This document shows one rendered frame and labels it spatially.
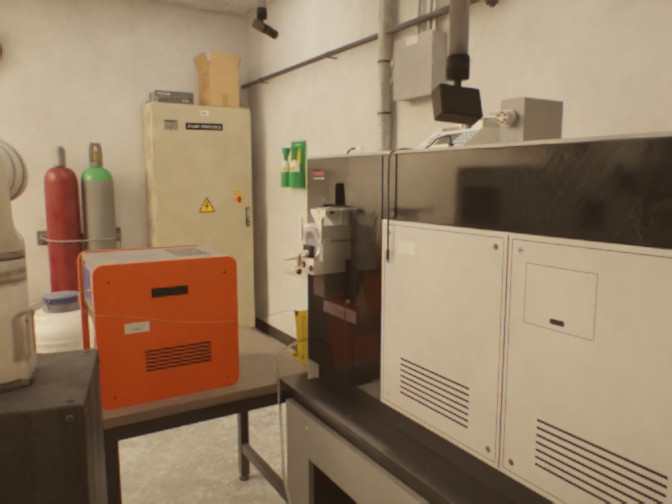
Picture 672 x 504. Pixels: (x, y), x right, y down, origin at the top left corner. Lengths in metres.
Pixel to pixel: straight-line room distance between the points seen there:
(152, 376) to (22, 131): 3.22
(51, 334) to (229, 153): 2.10
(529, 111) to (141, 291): 1.16
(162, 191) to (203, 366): 2.80
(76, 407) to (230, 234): 3.94
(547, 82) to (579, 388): 1.69
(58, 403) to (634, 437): 0.82
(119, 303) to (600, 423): 1.26
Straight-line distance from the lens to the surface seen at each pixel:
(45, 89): 4.77
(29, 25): 4.85
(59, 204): 4.44
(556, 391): 1.05
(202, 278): 1.75
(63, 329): 3.30
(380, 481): 1.43
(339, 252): 1.49
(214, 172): 4.59
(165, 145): 4.48
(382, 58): 3.24
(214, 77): 4.68
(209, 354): 1.81
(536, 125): 1.44
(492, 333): 1.13
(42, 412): 0.78
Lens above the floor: 1.38
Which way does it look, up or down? 8 degrees down
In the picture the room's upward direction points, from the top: straight up
